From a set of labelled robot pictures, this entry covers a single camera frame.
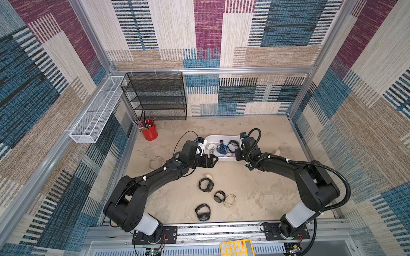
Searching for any black rugged digital watch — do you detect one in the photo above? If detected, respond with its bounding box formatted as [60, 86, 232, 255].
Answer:
[227, 140, 239, 153]

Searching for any beige strap steel watch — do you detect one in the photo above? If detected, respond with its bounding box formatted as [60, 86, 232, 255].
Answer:
[205, 173, 214, 181]

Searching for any translucent blue watch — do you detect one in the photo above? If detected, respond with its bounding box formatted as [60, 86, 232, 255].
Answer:
[217, 143, 228, 155]

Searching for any large black sport watch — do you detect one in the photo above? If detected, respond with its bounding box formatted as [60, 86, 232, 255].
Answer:
[198, 178, 214, 193]

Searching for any black slim band watch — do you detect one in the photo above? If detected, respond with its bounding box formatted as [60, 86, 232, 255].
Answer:
[214, 191, 226, 203]

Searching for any black chunky watch front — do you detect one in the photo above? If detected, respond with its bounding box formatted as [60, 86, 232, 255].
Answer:
[195, 203, 211, 222]

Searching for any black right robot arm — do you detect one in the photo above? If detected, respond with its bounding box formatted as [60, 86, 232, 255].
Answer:
[236, 137, 340, 238]

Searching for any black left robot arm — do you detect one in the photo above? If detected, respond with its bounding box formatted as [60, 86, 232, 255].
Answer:
[103, 140, 218, 232]

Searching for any white plastic storage box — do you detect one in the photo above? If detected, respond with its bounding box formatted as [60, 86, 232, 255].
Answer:
[204, 135, 242, 162]

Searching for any red pen cup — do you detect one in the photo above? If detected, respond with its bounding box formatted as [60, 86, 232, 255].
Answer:
[139, 119, 158, 141]

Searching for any yellow keypad pendant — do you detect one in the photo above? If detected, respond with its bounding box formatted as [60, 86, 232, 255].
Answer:
[220, 239, 255, 256]

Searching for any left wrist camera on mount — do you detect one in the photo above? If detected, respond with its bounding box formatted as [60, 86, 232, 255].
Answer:
[195, 137, 205, 156]

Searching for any clear ring bracelet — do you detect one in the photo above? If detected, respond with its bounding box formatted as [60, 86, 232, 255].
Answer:
[148, 156, 164, 171]

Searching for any black wire shelf rack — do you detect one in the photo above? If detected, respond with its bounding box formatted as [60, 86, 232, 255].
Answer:
[122, 71, 187, 121]

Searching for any white mesh wall basket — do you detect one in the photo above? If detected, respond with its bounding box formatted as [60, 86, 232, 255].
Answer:
[70, 76, 124, 144]

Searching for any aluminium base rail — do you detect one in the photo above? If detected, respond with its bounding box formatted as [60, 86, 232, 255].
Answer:
[80, 219, 365, 256]

